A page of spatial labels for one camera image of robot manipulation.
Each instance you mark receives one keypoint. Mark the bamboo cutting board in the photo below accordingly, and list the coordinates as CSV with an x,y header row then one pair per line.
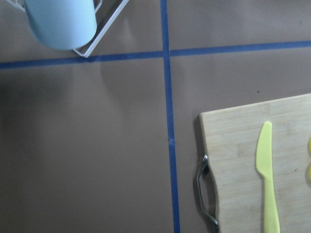
x,y
230,139

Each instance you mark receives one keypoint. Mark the yellow plastic knife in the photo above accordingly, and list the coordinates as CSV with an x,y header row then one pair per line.
x,y
264,166

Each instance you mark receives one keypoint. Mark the light blue cup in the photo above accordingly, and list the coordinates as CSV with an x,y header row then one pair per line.
x,y
62,24

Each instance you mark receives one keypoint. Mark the lemon slice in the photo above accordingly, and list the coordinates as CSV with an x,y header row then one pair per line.
x,y
309,146
308,174

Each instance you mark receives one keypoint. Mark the lemon slice middle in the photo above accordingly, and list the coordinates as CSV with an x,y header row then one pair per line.
x,y
308,174

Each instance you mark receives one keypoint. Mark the white wire cup rack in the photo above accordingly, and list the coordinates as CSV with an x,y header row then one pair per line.
x,y
106,12

